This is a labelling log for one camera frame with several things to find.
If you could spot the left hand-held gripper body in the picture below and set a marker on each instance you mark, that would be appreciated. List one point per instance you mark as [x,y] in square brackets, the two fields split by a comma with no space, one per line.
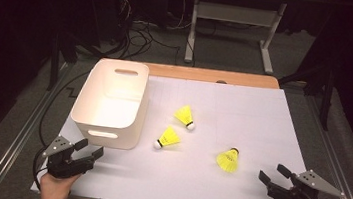
[62,167]

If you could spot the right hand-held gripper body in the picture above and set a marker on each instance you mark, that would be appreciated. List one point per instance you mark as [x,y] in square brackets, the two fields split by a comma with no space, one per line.
[300,197]

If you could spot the yellow shuttlecock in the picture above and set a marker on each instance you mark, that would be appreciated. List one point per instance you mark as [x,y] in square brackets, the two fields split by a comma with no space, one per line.
[227,160]
[169,138]
[184,115]

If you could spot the white plastic storage bin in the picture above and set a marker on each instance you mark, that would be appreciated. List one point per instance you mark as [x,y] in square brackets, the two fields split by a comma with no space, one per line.
[110,105]

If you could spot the person's left hand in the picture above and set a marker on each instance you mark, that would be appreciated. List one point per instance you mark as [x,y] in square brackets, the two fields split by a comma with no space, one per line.
[55,189]

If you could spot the black metal stand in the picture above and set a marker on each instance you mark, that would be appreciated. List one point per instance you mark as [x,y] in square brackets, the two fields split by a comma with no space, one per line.
[325,106]
[55,65]

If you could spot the dark electronics case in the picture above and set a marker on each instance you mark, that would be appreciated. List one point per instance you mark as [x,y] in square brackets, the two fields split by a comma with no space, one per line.
[107,11]

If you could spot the white metal table frame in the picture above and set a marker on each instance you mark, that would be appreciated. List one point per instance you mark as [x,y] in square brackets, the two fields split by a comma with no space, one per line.
[234,14]

